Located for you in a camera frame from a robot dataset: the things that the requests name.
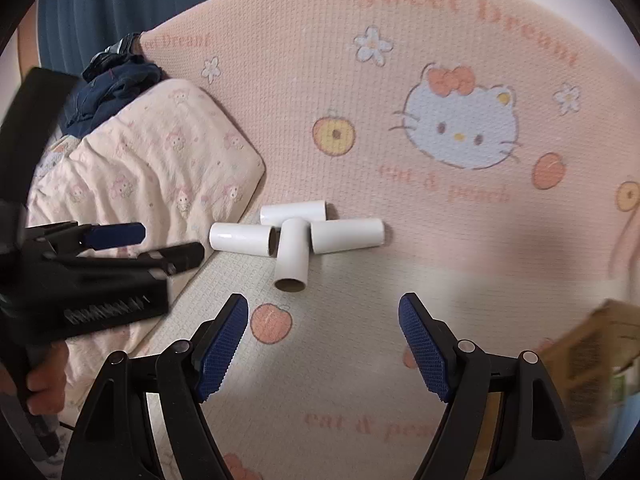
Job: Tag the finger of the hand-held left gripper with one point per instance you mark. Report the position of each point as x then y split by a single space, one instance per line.
115 235
185 254

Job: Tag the dark blue clothing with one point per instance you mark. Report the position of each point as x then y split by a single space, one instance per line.
110 95

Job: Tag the person's left hand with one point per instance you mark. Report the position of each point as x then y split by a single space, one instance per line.
47 380

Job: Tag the pink printed bed mat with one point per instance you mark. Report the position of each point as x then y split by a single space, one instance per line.
350 160

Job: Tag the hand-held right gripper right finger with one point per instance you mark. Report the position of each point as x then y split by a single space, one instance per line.
422 350

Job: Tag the cream printed blanket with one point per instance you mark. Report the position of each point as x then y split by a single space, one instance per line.
150 160

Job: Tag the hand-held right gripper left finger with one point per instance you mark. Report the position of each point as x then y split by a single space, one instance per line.
222 350

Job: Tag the blue ribbed curtain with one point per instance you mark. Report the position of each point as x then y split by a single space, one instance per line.
200 0

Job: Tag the white cardboard tube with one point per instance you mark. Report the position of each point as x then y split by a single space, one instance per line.
292 255
347 235
240 238
292 211

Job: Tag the brown cardboard box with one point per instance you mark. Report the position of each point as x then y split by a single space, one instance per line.
585 355

